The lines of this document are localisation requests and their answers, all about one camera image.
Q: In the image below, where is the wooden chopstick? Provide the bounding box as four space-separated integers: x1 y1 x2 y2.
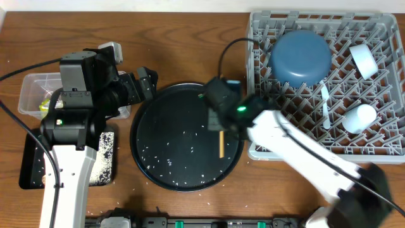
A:
219 131 225 158

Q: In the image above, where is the yellow green wrapper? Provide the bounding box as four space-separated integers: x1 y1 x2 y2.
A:
39 99 50 112

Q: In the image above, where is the white rice pile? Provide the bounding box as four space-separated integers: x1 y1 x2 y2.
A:
89 132 115 187

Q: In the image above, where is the dark blue round plate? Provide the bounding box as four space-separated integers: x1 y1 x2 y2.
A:
268 30 332 87

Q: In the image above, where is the light blue plastic knife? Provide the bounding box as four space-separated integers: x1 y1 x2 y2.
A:
320 81 331 130

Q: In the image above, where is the light blue plastic cup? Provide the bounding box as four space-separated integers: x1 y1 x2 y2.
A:
342 104 377 134

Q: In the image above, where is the light blue bowl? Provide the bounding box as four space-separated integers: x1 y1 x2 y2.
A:
349 44 378 80

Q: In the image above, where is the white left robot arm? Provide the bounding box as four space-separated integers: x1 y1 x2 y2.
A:
40 42 158 227

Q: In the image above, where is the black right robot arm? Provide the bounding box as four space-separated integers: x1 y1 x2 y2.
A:
199 77 402 227

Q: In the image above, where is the grey dishwasher rack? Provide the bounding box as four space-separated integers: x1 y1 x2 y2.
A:
246 11 404 164

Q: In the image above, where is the black round tray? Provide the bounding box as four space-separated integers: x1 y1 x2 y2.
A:
130 83 244 192

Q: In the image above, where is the clear plastic bin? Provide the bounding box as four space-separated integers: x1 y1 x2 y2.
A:
17 71 132 120

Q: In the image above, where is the black rectangular tray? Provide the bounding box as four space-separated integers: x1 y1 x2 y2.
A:
19 127 117 189

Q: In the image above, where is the black rail with green clips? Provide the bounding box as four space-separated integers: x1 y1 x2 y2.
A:
84 217 301 228

